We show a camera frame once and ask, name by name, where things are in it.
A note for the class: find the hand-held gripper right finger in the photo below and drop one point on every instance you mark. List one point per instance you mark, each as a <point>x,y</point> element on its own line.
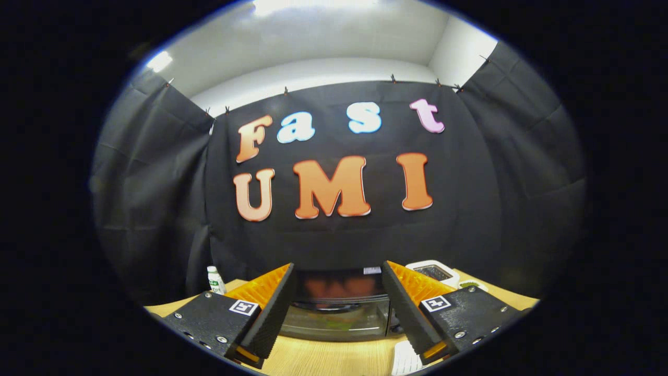
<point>404,313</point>

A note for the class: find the large ceiling light panel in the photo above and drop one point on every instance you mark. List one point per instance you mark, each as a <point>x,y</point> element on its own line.
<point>313,5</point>

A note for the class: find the black toaster oven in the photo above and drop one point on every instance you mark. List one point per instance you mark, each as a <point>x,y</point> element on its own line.
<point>334,292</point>

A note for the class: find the white square plate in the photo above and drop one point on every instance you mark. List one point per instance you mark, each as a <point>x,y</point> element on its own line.
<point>404,361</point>

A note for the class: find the small white dish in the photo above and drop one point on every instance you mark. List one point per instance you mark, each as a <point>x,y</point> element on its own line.
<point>472,285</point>

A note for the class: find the small ceiling light panel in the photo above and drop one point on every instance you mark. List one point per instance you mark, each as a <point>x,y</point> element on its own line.
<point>159,61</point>

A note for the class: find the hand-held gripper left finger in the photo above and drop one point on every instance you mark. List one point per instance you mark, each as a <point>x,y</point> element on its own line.
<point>274,313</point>

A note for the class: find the white bread toaster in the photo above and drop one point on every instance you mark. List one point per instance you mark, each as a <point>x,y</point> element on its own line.
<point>433,271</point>

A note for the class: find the black backdrop cloth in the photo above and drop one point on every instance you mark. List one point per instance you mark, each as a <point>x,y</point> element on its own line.
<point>469,183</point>

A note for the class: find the white bottle with green label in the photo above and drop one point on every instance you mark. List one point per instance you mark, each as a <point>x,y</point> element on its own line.
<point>215,282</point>

